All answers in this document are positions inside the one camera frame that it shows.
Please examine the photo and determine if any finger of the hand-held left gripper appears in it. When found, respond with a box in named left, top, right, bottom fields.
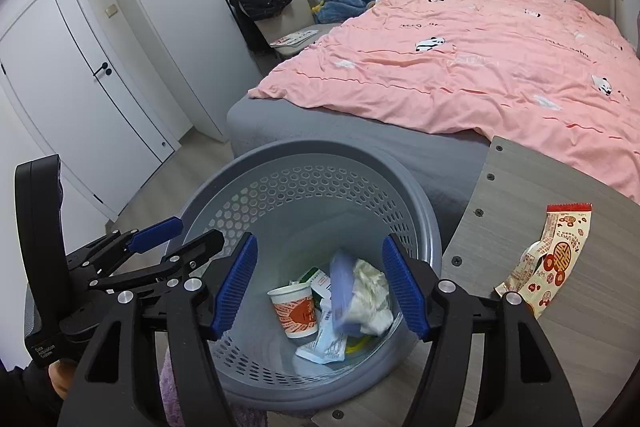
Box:
left=65, top=216, right=183, bottom=280
left=87, top=229, right=226, bottom=303

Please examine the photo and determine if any white blue plastic bag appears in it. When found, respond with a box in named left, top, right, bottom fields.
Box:
left=295, top=302, right=351, bottom=364

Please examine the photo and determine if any pink panda print blanket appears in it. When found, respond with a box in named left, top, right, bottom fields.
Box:
left=247, top=0, right=640, bottom=202

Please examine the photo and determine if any white tissue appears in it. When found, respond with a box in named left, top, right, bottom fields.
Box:
left=350, top=258, right=396, bottom=337

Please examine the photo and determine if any white door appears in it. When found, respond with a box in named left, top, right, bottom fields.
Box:
left=0, top=0, right=176, bottom=218

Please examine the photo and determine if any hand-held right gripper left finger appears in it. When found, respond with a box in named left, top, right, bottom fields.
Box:
left=57, top=232, right=260, bottom=427

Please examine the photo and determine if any orange patterned paper cup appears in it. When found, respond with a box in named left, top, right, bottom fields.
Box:
left=267, top=283, right=318, bottom=339

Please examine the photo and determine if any purple rug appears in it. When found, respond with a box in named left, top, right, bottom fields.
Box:
left=160, top=347, right=271, bottom=427

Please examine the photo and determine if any magazine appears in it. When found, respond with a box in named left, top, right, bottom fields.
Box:
left=270, top=28, right=320, bottom=48

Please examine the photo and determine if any person's left forearm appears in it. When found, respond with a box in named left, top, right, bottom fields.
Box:
left=0, top=357, right=56, bottom=427

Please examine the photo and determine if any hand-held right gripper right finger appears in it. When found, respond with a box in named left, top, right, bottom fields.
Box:
left=382, top=234, right=583, bottom=427

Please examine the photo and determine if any person's left hand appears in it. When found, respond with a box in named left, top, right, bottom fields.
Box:
left=47, top=359, right=76, bottom=400

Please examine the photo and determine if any white wardrobe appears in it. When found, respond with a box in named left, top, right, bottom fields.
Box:
left=87, top=0, right=351, bottom=142

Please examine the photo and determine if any purple cartoon carton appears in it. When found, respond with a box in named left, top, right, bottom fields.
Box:
left=329, top=249, right=366, bottom=333

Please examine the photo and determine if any grey perforated plastic basket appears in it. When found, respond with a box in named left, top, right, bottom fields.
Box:
left=172, top=139, right=443, bottom=410

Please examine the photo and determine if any red patterned snack wrapper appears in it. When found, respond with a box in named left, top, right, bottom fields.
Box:
left=494, top=202, right=593, bottom=320

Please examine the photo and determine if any blue fleece clothing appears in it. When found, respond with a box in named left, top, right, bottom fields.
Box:
left=312, top=0, right=388, bottom=25

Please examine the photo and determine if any small green white box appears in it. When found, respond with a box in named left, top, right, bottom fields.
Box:
left=298, top=267, right=333, bottom=303

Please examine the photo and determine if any beige chair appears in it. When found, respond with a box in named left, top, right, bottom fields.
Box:
left=250, top=0, right=361, bottom=60

